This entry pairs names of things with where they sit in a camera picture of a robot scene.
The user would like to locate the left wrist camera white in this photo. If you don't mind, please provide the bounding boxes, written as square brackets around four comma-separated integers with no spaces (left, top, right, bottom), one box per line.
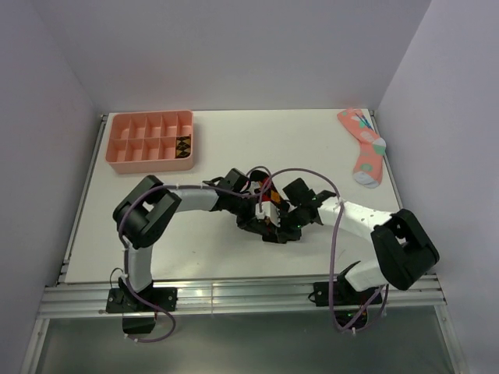
[247,180,264,197]

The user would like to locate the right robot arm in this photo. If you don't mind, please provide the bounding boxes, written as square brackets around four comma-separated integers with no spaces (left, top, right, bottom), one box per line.
[281,178,440,304]

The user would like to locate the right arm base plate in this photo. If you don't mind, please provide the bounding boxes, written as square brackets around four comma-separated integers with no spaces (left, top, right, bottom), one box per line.
[307,280,384,307]

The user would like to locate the brown tan argyle sock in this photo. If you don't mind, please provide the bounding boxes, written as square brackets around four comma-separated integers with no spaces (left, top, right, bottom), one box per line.
[175,135,192,159]

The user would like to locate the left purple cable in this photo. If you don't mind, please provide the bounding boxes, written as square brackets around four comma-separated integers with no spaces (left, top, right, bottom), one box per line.
[119,166,276,344]

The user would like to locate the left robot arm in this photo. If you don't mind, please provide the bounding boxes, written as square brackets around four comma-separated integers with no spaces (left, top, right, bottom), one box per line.
[112,168,282,311]

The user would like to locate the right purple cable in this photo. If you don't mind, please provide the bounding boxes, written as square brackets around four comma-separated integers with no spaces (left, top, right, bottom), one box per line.
[257,168,389,335]

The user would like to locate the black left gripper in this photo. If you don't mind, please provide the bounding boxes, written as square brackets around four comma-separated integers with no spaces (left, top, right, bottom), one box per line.
[226,193,267,237]

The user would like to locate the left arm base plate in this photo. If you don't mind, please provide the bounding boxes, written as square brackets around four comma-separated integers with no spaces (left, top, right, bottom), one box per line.
[105,288,178,314]

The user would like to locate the purple cable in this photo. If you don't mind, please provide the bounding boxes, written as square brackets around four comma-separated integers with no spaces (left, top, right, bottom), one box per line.
[257,168,389,335]
[119,166,276,344]

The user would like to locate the red yellow argyle sock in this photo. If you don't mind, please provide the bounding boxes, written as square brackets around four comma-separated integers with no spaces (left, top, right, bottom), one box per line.
[257,176,285,209]

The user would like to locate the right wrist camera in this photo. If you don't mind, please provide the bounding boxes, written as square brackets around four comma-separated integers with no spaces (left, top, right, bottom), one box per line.
[255,201,280,227]

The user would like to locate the pink patterned sock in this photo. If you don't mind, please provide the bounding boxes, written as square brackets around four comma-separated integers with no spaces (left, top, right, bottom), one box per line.
[337,108,387,189]

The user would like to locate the pink divided organizer tray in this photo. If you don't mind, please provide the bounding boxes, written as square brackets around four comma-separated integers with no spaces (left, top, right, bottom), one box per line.
[105,110,195,175]

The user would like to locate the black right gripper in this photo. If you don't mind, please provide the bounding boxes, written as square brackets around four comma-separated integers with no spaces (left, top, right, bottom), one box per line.
[271,206,308,243]

